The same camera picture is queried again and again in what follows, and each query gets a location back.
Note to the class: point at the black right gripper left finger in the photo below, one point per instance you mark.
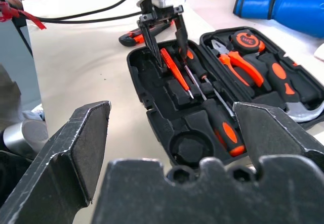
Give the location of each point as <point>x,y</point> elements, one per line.
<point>63,143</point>

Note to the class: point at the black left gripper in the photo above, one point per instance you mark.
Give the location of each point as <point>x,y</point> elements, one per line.
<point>162,14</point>

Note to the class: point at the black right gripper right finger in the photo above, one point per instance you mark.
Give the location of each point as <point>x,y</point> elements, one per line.
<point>273,130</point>

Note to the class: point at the black plastic tool case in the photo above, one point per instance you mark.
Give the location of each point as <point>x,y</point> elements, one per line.
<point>164,112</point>

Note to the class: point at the orange test pen screwdriver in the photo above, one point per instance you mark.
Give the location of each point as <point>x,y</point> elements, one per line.
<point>174,69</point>

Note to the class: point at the black orange utility knife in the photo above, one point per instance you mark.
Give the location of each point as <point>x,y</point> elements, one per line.
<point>131,39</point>

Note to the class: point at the small black orange screwdriver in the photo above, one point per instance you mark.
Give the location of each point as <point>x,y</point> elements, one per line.
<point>195,62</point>

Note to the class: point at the silver robot body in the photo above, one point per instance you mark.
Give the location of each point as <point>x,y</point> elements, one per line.
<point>25,135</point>

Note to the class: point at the large black orange screwdriver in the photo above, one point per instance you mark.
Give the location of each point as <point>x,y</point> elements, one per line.
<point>227,133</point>

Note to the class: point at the black orange claw hammer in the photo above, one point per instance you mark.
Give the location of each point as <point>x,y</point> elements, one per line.
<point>278,72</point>

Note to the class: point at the black orange tape measure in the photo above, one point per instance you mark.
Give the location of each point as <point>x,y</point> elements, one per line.
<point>246,40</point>

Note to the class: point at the white object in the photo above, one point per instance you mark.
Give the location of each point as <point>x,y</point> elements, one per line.
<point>320,52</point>

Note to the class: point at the grey cabinet panel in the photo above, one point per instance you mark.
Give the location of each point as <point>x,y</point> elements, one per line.
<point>15,57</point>

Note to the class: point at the red tape strip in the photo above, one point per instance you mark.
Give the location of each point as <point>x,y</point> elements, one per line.
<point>10,12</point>

